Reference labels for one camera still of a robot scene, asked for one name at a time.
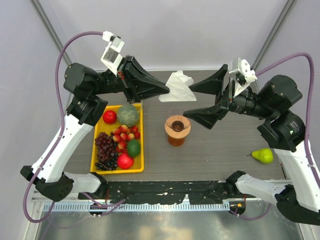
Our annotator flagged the dark purple grape bunch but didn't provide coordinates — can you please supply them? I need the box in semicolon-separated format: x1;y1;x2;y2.
94;132;119;171

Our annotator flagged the red apple front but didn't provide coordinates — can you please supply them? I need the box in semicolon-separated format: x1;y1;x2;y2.
117;152;134;170

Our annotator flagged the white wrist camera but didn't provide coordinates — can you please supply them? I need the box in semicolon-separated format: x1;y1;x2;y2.
228;57;258;97
100;31;125;76

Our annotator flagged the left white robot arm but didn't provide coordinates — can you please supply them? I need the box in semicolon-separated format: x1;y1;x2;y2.
20;55;170;202

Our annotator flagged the red apple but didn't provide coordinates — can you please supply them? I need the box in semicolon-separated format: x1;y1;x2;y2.
117;152;134;170
102;110;117;125

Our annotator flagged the round wooden dripper stand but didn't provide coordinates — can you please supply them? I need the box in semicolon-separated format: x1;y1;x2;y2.
164;123;191;139

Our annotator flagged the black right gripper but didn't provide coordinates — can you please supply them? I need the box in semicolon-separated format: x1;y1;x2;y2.
183;63;275;128

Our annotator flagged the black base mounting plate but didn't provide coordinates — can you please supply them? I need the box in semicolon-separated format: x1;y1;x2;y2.
77;180;248;205

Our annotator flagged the green pear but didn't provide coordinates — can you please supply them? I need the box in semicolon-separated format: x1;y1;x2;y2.
248;148;274;164

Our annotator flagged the yellow plastic fruit tray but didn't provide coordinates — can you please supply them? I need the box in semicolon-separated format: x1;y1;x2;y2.
90;103;144;175

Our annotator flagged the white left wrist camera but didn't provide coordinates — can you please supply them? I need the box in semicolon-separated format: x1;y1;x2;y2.
100;31;125;76

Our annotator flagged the red apple back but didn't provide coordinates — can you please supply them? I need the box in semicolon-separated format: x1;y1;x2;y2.
102;110;117;125

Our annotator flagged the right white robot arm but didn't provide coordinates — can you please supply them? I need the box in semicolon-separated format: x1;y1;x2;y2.
183;64;320;225

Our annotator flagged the green netted melon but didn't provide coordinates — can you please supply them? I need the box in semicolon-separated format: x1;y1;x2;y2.
117;104;139;128

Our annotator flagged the white perforated cable rail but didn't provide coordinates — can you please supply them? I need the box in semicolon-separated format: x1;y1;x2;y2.
52;201;230;213

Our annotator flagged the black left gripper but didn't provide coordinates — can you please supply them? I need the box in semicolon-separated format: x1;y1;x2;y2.
90;54;170;104

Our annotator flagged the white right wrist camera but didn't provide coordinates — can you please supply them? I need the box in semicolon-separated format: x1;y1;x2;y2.
228;57;258;97

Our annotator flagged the green lime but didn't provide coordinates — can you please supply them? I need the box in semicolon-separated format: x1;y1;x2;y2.
126;139;141;158

